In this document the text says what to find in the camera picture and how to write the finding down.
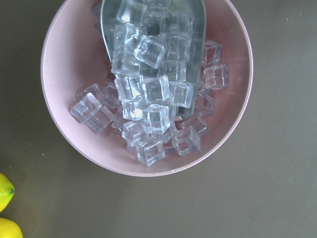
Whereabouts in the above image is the metal ice scoop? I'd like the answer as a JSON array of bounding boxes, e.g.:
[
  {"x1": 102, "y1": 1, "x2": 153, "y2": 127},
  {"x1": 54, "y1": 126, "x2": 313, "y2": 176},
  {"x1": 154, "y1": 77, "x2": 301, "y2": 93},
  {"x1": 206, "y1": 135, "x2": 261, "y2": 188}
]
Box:
[{"x1": 100, "y1": 0, "x2": 206, "y2": 120}]

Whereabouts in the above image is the pink bowl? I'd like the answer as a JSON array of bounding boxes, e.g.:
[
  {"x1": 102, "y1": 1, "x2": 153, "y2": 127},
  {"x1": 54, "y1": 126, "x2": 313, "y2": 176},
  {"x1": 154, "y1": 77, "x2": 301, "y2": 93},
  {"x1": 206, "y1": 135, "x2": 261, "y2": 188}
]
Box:
[{"x1": 41, "y1": 0, "x2": 253, "y2": 177}]

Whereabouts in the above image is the upper yellow lemon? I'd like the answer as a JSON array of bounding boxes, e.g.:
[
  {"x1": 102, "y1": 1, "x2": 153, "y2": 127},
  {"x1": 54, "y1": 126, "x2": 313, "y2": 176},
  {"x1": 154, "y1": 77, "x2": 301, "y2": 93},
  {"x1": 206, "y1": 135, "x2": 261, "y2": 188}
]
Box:
[{"x1": 0, "y1": 174, "x2": 15, "y2": 212}]

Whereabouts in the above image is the yellow lemon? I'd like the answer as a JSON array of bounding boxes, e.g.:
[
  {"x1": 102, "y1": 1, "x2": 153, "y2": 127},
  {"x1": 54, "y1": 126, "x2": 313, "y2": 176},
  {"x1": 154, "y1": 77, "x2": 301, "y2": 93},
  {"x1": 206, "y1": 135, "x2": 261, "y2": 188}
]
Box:
[
  {"x1": 0, "y1": 218, "x2": 23, "y2": 238},
  {"x1": 0, "y1": 174, "x2": 15, "y2": 212}
]

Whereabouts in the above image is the lower yellow lemon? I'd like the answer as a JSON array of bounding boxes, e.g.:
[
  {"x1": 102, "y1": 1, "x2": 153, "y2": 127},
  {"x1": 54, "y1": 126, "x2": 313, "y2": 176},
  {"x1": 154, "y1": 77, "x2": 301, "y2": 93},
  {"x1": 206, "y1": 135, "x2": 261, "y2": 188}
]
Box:
[{"x1": 0, "y1": 218, "x2": 23, "y2": 238}]

